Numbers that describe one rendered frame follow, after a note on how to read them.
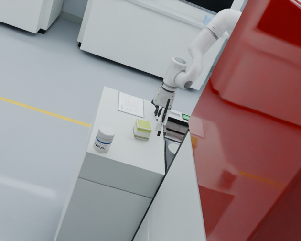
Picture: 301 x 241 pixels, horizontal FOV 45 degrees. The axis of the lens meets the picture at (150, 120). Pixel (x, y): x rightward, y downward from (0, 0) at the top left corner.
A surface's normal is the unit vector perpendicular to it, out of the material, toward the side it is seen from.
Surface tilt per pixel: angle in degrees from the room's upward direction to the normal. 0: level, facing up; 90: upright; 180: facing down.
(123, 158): 0
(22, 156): 0
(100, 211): 90
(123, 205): 90
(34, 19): 90
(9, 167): 0
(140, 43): 90
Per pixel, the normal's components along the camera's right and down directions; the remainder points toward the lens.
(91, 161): 0.00, 0.51
